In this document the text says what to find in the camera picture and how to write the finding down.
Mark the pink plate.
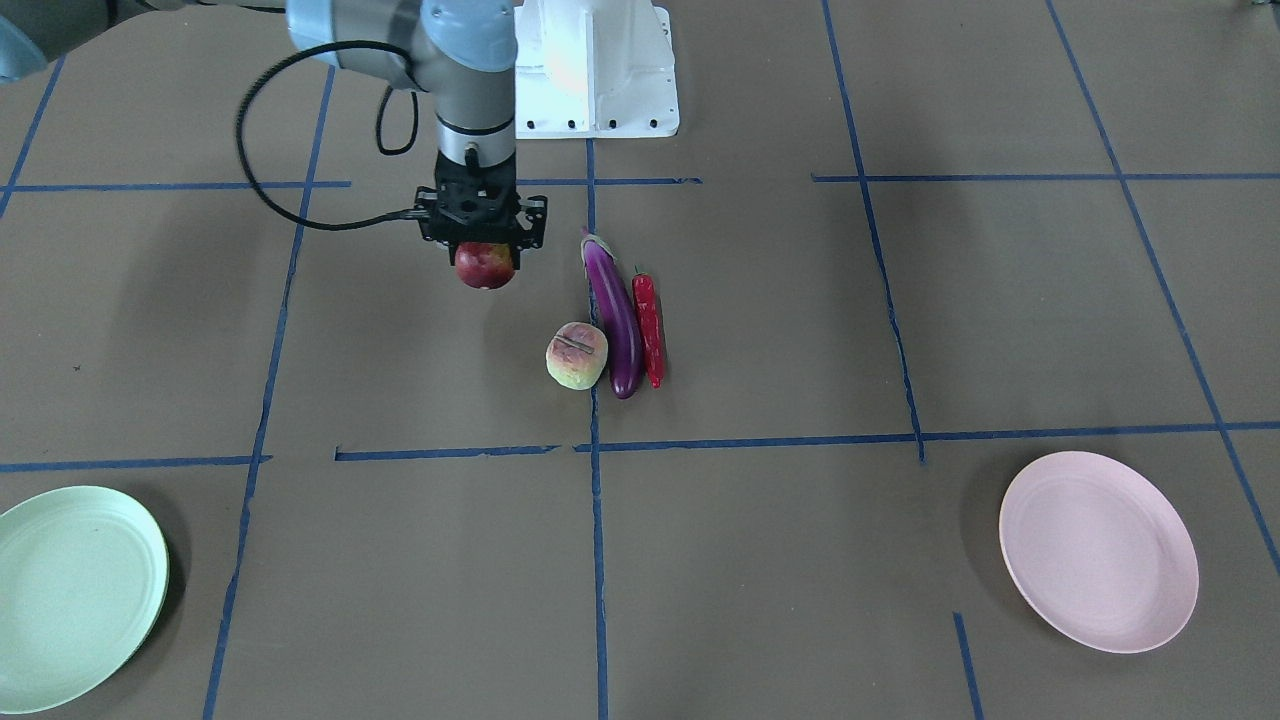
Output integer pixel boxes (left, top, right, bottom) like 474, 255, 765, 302
998, 451, 1201, 653

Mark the green plate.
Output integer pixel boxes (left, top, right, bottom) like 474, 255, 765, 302
1, 486, 170, 715

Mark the red apple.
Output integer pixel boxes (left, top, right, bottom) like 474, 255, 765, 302
452, 242, 517, 290

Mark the purple eggplant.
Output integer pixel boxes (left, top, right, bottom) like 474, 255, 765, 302
581, 233, 645, 400

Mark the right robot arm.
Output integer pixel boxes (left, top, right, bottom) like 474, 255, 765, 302
234, 1, 547, 274

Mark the pale peach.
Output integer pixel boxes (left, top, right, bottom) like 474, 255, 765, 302
545, 322, 609, 391

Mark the red chili pepper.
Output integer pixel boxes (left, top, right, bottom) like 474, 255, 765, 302
632, 268, 666, 389

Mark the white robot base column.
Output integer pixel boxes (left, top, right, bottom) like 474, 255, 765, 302
515, 1, 681, 140

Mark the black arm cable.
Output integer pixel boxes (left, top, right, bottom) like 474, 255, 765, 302
236, 40, 442, 232

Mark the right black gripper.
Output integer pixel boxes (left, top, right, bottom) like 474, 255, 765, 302
413, 152, 548, 270

